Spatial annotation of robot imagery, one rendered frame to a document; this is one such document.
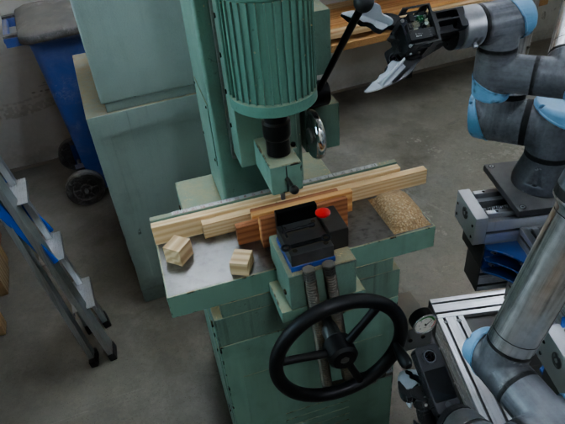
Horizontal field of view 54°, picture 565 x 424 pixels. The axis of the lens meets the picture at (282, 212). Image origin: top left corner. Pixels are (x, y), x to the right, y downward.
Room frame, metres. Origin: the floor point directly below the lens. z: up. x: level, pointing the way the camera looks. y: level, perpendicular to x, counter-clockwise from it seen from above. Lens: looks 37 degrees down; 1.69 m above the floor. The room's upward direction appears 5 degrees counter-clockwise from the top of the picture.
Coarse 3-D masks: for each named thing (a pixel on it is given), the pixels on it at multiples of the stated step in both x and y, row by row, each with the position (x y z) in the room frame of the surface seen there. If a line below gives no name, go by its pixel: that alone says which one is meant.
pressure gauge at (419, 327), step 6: (414, 312) 0.89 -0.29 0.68; (420, 312) 0.88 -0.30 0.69; (426, 312) 0.88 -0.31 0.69; (432, 312) 0.89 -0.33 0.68; (414, 318) 0.88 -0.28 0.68; (420, 318) 0.87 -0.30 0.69; (426, 318) 0.87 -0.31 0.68; (432, 318) 0.87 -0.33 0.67; (414, 324) 0.87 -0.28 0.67; (420, 324) 0.87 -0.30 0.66; (432, 324) 0.88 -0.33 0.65; (414, 330) 0.86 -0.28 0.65; (420, 330) 0.87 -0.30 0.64; (426, 330) 0.87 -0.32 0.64
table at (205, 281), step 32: (352, 224) 0.97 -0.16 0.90; (384, 224) 0.96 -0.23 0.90; (160, 256) 0.93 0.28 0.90; (192, 256) 0.92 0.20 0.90; (224, 256) 0.91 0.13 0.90; (256, 256) 0.90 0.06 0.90; (384, 256) 0.91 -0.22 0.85; (192, 288) 0.82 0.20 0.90; (224, 288) 0.82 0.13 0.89; (256, 288) 0.84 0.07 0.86; (288, 320) 0.76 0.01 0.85
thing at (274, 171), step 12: (264, 144) 1.07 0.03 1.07; (264, 156) 1.02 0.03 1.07; (288, 156) 1.01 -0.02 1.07; (264, 168) 1.02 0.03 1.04; (276, 168) 0.97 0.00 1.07; (288, 168) 0.98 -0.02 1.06; (300, 168) 0.99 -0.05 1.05; (276, 180) 0.97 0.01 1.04; (300, 180) 0.99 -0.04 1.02; (276, 192) 0.97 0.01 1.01
